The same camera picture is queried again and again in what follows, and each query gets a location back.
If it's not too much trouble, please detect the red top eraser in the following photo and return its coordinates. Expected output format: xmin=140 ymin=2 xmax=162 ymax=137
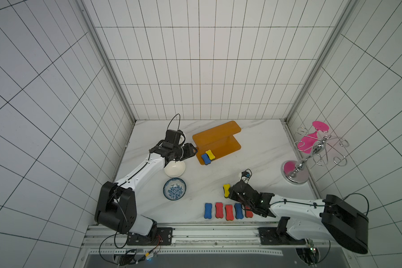
xmin=215 ymin=202 xmax=224 ymax=219
xmin=245 ymin=207 xmax=253 ymax=218
xmin=225 ymin=204 xmax=235 ymax=221

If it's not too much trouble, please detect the blue bottom eraser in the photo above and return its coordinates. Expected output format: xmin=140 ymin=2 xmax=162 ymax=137
xmin=202 ymin=154 xmax=211 ymax=165

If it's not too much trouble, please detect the blue eraser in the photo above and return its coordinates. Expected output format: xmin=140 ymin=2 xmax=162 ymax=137
xmin=234 ymin=203 xmax=244 ymax=220
xmin=204 ymin=203 xmax=213 ymax=220
xmin=202 ymin=154 xmax=211 ymax=165

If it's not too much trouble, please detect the yellow bottom eraser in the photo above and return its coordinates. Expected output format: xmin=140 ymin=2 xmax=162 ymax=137
xmin=205 ymin=150 xmax=216 ymax=161
xmin=223 ymin=184 xmax=231 ymax=198

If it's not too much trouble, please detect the blue top eraser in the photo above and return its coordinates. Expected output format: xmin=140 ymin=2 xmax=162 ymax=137
xmin=204 ymin=203 xmax=213 ymax=220
xmin=234 ymin=203 xmax=244 ymax=220

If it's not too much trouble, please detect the orange two-tier shelf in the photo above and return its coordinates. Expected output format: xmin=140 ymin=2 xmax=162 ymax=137
xmin=192 ymin=121 xmax=241 ymax=165

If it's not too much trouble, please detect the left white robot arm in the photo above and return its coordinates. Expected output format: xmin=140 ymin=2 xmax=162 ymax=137
xmin=94 ymin=130 xmax=198 ymax=239

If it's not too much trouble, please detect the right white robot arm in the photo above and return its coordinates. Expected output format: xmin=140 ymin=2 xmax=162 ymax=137
xmin=229 ymin=180 xmax=369 ymax=255

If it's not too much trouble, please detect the white upturned bowl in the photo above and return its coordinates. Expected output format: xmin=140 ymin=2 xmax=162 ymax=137
xmin=164 ymin=161 xmax=186 ymax=178

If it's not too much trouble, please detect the blue patterned bowl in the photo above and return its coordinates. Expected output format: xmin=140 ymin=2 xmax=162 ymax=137
xmin=163 ymin=178 xmax=186 ymax=201

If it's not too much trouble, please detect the chrome cup tree stand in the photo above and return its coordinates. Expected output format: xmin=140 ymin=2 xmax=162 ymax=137
xmin=281 ymin=127 xmax=350 ymax=184

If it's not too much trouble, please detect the pink disc middle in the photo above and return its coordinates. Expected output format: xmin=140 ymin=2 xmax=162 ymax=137
xmin=297 ymin=132 xmax=318 ymax=154

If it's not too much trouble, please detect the pink disc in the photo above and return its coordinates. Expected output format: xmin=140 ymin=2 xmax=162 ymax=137
xmin=312 ymin=121 xmax=329 ymax=133
xmin=297 ymin=132 xmax=318 ymax=154

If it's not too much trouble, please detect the pink disc top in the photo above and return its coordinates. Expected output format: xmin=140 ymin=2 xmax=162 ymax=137
xmin=312 ymin=121 xmax=329 ymax=133

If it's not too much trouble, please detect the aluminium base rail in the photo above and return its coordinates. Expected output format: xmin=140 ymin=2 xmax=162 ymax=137
xmin=80 ymin=222 xmax=356 ymax=268

